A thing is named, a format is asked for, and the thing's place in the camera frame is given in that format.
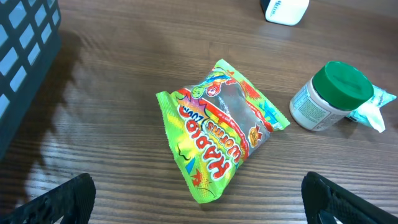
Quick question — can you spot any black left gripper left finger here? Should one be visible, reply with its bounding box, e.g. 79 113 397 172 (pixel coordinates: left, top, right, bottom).
1 173 96 224

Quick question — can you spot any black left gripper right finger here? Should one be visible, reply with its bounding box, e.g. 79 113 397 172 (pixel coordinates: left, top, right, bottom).
301 172 397 224

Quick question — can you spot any light blue tissue pack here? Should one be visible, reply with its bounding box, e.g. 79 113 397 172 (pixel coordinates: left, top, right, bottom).
346 85 397 133

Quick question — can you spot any green lid jar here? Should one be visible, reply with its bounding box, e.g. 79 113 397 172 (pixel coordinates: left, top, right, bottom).
289 61 374 131

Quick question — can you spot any green gummy worms bag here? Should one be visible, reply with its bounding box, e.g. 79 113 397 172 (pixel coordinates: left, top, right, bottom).
156 59 290 203

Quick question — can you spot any white barcode scanner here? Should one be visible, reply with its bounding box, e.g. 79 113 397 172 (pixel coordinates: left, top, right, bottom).
261 0 310 26

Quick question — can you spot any grey plastic shopping basket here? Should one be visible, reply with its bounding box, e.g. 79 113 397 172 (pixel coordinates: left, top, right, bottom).
1 0 62 156

